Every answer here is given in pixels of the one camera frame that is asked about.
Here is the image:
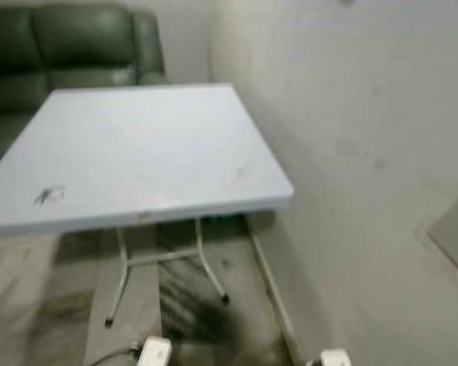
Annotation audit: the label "silver keys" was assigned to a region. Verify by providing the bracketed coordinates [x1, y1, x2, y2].
[34, 183, 68, 207]

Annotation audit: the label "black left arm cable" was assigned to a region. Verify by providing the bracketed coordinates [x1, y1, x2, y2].
[88, 345, 142, 366]

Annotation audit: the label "grey wall board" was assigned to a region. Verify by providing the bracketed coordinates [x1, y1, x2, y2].
[426, 187, 458, 284]

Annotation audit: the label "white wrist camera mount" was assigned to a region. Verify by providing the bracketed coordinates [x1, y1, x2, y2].
[319, 348, 353, 366]
[136, 335, 173, 366]

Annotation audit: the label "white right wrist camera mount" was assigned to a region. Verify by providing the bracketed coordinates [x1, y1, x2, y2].
[319, 348, 353, 366]

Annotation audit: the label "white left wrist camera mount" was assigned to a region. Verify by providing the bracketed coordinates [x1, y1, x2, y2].
[136, 335, 173, 366]

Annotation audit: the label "green leather sofa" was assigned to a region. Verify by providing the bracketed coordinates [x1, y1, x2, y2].
[0, 4, 169, 176]

